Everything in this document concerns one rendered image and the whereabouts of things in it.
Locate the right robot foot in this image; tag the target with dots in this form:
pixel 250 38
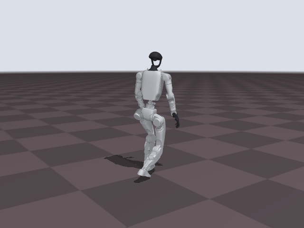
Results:
pixel 143 173

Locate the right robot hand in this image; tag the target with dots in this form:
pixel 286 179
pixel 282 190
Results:
pixel 177 119

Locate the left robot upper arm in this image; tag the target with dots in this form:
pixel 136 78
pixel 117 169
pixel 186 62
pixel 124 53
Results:
pixel 138 84

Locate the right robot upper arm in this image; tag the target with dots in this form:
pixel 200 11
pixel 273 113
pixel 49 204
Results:
pixel 168 84

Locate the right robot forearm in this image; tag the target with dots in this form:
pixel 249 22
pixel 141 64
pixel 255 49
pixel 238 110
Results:
pixel 172 105

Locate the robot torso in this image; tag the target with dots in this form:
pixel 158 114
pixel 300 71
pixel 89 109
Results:
pixel 151 89

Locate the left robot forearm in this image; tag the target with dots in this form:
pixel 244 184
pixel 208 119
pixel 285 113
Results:
pixel 140 101

